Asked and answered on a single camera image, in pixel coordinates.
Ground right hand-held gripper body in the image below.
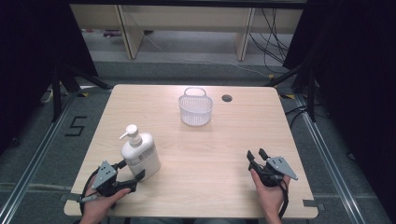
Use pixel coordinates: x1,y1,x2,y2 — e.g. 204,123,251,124
248,156,299,189

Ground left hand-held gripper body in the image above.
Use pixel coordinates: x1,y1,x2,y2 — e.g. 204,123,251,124
90,160,138,198

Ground white pump bottle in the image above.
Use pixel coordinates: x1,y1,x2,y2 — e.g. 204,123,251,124
119,124,162,181

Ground person's right hand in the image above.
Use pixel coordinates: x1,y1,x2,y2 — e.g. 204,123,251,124
249,169,291,224

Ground person's left hand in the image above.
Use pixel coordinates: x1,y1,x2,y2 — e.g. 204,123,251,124
79,185,132,224

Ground grey tape strip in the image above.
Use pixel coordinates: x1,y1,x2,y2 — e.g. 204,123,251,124
59,193,82,203
302,199,327,212

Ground white plastic basket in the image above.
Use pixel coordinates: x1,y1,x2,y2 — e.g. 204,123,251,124
177,87,214,127

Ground black metal stand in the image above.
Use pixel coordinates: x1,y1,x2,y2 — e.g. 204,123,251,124
50,63,112,123
265,60,318,123

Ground black curtain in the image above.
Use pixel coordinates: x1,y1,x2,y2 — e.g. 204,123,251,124
281,0,396,216
0,0,99,155

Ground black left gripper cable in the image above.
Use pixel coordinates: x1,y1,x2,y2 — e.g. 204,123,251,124
78,167,101,217

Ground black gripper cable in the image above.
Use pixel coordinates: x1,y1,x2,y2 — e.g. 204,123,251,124
277,178,290,219
78,167,101,217

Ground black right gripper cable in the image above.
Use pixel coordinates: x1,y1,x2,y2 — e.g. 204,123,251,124
277,178,290,219

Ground aluminium floor rail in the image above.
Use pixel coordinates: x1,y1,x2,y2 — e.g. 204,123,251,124
0,91,78,224
294,92,366,224

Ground black floor cable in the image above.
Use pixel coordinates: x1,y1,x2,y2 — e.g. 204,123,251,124
284,104,312,129

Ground thin white floor cable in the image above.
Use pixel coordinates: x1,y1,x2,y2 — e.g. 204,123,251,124
141,32,273,78

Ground white coiled cable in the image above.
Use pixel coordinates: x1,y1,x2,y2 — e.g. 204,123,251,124
39,88,56,105

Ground black cables under desk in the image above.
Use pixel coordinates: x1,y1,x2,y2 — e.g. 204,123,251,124
247,7,291,75

